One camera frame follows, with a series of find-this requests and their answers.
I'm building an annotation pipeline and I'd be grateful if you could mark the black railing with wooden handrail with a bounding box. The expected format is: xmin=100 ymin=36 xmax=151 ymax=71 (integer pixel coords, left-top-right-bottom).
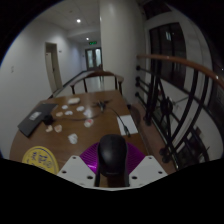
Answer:
xmin=134 ymin=53 xmax=224 ymax=171

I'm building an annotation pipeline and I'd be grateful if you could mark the black cable with plug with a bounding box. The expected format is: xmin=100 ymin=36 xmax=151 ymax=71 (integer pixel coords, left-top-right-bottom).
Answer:
xmin=105 ymin=105 xmax=132 ymax=137

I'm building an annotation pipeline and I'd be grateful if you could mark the glass double door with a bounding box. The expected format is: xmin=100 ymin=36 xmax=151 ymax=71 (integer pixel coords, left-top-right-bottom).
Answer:
xmin=84 ymin=47 xmax=103 ymax=71

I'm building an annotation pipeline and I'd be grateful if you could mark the wooden armchair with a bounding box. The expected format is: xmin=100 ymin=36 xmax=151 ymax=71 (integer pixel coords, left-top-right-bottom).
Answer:
xmin=70 ymin=70 xmax=125 ymax=96

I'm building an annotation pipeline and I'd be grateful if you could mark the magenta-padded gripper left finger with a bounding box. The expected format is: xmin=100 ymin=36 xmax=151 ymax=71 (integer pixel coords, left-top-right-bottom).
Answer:
xmin=57 ymin=142 xmax=102 ymax=188

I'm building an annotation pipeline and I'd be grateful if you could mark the round yellow printed mouse pad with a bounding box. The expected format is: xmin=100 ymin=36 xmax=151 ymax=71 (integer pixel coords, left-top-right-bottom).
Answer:
xmin=21 ymin=145 xmax=60 ymax=175

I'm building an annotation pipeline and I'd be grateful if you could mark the dark framed window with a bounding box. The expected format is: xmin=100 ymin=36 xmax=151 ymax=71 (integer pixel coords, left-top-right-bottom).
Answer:
xmin=148 ymin=22 xmax=188 ymax=89

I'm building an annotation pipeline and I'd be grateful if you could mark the dark closed laptop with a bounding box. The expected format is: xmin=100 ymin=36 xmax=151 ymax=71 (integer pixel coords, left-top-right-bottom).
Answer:
xmin=17 ymin=102 xmax=58 ymax=138

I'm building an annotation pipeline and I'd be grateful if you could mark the white paper sheet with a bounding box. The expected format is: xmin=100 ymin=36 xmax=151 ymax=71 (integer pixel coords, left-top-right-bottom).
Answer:
xmin=116 ymin=114 xmax=139 ymax=137

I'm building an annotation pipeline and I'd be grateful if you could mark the black computer mouse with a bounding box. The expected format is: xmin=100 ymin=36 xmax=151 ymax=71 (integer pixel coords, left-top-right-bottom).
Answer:
xmin=96 ymin=133 xmax=129 ymax=178

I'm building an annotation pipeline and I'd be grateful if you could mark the flat white packet box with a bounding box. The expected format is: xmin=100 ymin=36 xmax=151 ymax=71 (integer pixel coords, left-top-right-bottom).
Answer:
xmin=67 ymin=97 xmax=81 ymax=105

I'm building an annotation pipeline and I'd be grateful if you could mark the small red-white snack packet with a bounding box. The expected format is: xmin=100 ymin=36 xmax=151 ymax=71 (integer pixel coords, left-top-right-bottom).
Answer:
xmin=83 ymin=118 xmax=95 ymax=128

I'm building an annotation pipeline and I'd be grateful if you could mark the black power adapter block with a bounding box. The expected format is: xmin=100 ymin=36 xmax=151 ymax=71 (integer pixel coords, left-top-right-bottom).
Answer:
xmin=42 ymin=114 xmax=54 ymax=126

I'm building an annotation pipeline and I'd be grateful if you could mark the white side door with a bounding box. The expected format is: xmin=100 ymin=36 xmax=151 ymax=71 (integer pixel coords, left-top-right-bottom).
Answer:
xmin=45 ymin=42 xmax=64 ymax=94

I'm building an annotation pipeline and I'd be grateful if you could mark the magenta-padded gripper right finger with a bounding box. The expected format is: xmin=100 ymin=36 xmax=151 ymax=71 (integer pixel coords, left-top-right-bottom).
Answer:
xmin=123 ymin=142 xmax=168 ymax=188

